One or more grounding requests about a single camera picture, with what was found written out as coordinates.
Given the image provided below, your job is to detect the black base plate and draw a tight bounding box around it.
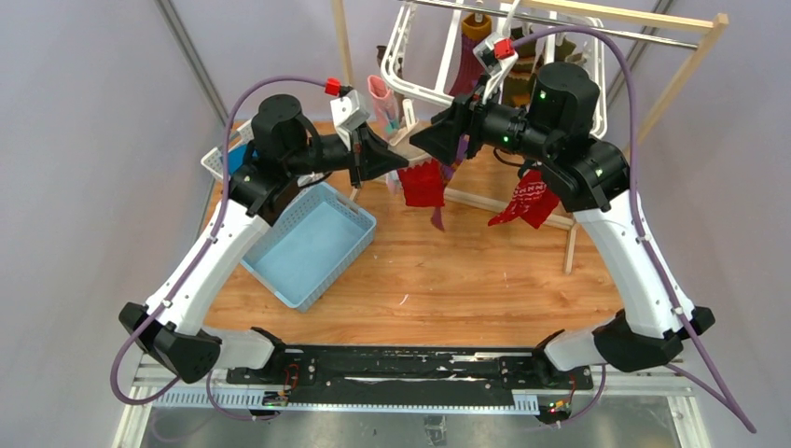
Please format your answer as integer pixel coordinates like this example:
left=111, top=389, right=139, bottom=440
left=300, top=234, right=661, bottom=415
left=225, top=345, right=594, bottom=414

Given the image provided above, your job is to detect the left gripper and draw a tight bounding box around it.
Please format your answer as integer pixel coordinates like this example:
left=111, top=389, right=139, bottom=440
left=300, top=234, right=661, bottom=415
left=286, top=123, right=410, bottom=190

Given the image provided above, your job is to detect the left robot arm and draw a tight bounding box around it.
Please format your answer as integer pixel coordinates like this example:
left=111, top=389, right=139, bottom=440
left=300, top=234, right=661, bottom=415
left=118, top=90, right=408, bottom=385

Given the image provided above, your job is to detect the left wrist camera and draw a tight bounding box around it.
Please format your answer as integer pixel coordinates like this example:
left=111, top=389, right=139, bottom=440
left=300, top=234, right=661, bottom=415
left=329, top=89, right=370, bottom=134

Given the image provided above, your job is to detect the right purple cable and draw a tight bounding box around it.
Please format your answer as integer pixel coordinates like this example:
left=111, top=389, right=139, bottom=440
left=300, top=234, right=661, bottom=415
left=493, top=24, right=757, bottom=435

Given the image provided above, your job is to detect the purple cable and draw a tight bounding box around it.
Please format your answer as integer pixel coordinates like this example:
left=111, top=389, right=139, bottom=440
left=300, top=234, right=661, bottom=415
left=493, top=24, right=757, bottom=435
left=109, top=75, right=344, bottom=424

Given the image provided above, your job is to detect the wooden drying rack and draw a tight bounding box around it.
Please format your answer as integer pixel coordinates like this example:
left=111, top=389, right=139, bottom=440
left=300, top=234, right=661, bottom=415
left=330, top=0, right=730, bottom=275

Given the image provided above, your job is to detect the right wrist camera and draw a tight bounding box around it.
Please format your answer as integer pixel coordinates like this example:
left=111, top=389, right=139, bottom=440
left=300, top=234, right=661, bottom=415
left=473, top=32, right=519, bottom=104

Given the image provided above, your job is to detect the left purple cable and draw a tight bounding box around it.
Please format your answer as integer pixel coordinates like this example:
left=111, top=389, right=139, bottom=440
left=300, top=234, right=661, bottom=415
left=109, top=75, right=344, bottom=424

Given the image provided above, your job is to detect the light blue plastic basket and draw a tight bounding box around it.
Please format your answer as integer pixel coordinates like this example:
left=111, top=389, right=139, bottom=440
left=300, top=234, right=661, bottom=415
left=241, top=183, right=377, bottom=313

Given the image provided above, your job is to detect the white plastic basket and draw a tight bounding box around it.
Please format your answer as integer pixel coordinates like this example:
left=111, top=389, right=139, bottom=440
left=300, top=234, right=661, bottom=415
left=201, top=119, right=253, bottom=182

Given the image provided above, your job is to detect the maroon striped sock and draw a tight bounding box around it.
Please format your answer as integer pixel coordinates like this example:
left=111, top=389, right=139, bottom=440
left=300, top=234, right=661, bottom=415
left=449, top=13, right=493, bottom=97

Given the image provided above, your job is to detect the white clip sock hanger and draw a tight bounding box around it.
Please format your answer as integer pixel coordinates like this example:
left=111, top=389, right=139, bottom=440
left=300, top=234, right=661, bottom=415
left=384, top=1, right=609, bottom=138

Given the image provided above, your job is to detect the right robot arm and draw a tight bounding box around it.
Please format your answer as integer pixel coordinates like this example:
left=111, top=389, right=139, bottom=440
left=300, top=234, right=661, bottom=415
left=410, top=62, right=715, bottom=389

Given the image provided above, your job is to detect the purple striped sock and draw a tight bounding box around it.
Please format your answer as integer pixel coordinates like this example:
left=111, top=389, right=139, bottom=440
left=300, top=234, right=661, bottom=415
left=431, top=136, right=468, bottom=231

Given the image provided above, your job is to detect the red patterned sock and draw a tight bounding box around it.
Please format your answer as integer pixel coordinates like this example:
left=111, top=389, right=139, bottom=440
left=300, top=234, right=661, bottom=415
left=488, top=170, right=560, bottom=229

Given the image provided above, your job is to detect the olive striped sock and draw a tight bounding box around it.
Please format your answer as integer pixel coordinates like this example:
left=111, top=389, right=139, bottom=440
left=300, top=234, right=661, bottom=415
left=501, top=34, right=576, bottom=107

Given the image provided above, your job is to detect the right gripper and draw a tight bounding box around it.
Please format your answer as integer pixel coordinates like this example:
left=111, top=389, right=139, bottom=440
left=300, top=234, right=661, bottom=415
left=409, top=71, right=556, bottom=165

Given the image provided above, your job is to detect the pink patterned sock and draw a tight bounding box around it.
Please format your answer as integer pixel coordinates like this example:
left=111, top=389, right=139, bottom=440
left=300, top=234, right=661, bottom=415
left=367, top=74, right=404, bottom=195

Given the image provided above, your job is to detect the red and cream sock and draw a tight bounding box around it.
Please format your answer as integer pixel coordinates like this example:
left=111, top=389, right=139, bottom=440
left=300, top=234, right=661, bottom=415
left=385, top=131, right=445, bottom=208

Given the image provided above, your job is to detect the blue cloth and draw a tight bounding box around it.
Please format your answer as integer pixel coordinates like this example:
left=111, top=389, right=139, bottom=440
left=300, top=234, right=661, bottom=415
left=227, top=144, right=248, bottom=175

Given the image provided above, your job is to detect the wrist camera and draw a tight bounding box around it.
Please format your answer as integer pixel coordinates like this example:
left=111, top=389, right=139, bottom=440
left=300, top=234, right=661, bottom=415
left=473, top=32, right=519, bottom=104
left=329, top=89, right=370, bottom=134

